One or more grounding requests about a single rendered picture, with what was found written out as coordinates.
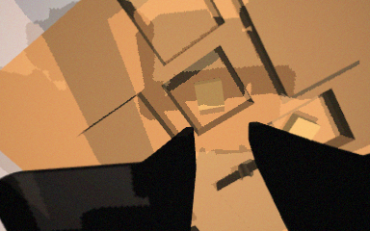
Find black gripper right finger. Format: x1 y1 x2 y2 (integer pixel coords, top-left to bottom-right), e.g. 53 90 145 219
248 121 370 231

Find tan block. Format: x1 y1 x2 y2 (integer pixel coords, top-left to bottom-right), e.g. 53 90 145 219
282 113 321 140
194 78 225 111

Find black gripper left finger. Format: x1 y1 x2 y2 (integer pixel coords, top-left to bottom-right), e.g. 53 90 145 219
0 127 197 231

